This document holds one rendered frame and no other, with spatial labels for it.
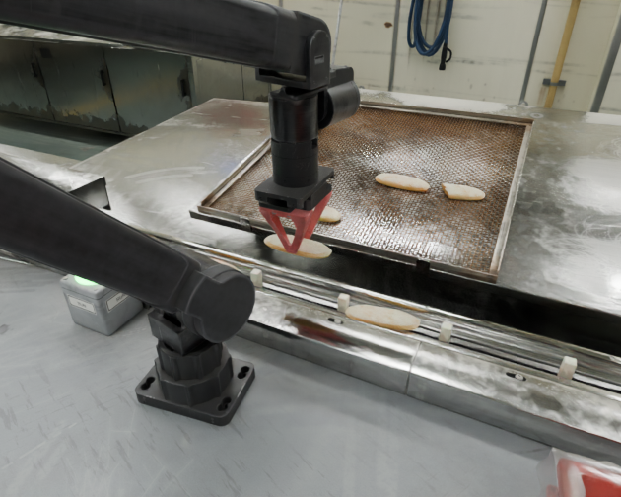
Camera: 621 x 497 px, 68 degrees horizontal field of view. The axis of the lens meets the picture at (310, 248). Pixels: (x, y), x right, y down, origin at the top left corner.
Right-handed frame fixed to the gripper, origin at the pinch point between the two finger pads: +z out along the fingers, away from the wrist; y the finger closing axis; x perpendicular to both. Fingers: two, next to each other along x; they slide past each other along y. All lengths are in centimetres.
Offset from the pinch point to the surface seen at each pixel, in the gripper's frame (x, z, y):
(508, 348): -28.7, 8.8, 0.4
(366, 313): -10.8, 7.6, -1.8
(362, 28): 124, 21, 369
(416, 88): 71, 66, 368
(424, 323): -18.2, 8.8, 0.6
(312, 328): -5.8, 7.3, -7.8
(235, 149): 48, 13, 55
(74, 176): 50, 2, 6
